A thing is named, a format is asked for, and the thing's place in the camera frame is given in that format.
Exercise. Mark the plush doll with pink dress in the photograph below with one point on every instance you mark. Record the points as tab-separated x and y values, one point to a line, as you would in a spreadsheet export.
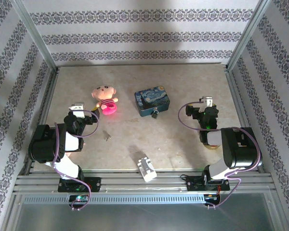
103	95

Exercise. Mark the aluminium corner post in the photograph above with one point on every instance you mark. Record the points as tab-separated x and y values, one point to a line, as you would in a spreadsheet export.
248	33
35	33

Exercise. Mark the white plastic bracket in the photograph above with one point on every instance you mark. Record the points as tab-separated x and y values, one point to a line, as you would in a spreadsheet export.
147	169

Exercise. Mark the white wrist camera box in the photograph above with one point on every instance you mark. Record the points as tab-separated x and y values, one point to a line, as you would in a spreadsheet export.
206	101
77	110

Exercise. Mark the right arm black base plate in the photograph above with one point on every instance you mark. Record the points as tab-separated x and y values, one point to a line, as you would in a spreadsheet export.
195	186

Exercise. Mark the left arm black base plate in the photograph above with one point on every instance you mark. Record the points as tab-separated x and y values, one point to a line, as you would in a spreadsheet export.
95	184

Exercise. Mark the aluminium frame cross rails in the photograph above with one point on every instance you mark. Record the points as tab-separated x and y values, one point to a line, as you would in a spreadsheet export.
135	183

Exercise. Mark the small silver key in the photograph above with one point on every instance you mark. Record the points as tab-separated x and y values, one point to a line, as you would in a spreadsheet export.
107	136

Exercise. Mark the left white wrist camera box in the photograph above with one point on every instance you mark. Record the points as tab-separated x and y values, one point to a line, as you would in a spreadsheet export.
77	110

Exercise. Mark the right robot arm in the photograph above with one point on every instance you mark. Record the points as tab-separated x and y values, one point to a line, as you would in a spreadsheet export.
240	149

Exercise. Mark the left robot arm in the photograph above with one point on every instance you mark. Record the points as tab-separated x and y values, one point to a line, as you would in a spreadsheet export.
44	144

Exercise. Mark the pink block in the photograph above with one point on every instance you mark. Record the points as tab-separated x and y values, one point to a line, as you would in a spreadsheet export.
68	154

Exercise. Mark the yellowish tape roll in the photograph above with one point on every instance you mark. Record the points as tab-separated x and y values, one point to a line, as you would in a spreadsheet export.
212	146

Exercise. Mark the aluminium side rail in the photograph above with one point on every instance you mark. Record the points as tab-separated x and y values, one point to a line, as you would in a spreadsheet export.
238	101
47	101

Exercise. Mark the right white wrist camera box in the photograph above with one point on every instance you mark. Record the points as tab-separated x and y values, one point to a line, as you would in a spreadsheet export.
206	101

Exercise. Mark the starry night tin box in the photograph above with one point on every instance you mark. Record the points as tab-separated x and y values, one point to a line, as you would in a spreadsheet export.
151	98

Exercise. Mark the grey metal panel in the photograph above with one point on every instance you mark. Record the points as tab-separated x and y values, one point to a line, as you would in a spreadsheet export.
144	216

